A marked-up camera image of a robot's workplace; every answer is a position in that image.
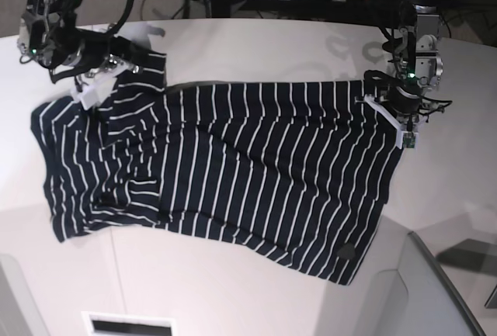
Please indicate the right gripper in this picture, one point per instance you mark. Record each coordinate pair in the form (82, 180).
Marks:
(72, 52)

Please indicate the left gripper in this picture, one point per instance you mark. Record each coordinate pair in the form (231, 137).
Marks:
(401, 96)

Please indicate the navy white striped t-shirt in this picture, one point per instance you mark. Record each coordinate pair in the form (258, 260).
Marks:
(296, 172)

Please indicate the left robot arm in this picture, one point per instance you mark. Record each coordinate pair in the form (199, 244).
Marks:
(419, 17)

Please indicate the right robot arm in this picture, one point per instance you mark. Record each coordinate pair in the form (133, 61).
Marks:
(51, 14)

